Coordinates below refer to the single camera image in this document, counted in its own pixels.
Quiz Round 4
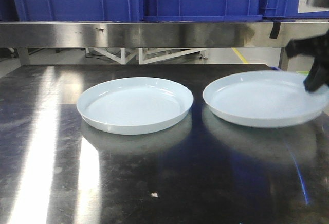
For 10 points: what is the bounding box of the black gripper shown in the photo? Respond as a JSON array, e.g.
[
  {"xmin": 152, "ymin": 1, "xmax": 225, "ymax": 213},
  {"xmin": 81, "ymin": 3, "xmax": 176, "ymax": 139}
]
[{"xmin": 285, "ymin": 31, "xmax": 328, "ymax": 92}]

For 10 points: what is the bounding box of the light blue plate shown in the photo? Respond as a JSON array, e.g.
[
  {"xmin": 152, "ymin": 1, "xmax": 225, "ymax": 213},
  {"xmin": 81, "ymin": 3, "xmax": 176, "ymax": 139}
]
[
  {"xmin": 76, "ymin": 77, "xmax": 194, "ymax": 135},
  {"xmin": 203, "ymin": 70, "xmax": 328, "ymax": 128}
]

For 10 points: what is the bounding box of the black tape strip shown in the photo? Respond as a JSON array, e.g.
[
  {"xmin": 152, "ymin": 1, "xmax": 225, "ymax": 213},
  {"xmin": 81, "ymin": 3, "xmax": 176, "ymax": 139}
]
[{"xmin": 269, "ymin": 22, "xmax": 281, "ymax": 39}]

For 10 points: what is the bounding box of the steel shelf post right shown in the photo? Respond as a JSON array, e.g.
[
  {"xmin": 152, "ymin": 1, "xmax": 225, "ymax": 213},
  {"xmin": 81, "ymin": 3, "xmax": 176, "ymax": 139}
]
[{"xmin": 278, "ymin": 47, "xmax": 289, "ymax": 71}]

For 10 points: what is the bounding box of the steel shelf post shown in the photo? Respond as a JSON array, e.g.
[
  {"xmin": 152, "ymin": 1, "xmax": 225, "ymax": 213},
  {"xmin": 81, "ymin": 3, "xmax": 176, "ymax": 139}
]
[
  {"xmin": 278, "ymin": 47, "xmax": 289, "ymax": 71},
  {"xmin": 17, "ymin": 47, "xmax": 30, "ymax": 66}
]

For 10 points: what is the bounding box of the white metal frame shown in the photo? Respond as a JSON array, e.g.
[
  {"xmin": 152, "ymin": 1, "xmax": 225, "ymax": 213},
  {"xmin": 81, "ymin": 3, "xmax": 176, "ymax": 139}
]
[{"xmin": 85, "ymin": 47, "xmax": 209, "ymax": 65}]

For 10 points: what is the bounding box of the steel shelf post left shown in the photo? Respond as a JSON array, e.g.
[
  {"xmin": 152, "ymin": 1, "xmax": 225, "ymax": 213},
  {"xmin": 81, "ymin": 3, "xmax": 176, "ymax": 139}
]
[{"xmin": 17, "ymin": 47, "xmax": 30, "ymax": 66}]

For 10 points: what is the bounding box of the stainless steel shelf rail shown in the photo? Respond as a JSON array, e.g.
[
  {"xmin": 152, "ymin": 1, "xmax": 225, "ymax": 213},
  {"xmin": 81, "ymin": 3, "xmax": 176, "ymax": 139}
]
[{"xmin": 1, "ymin": 20, "xmax": 328, "ymax": 48}]

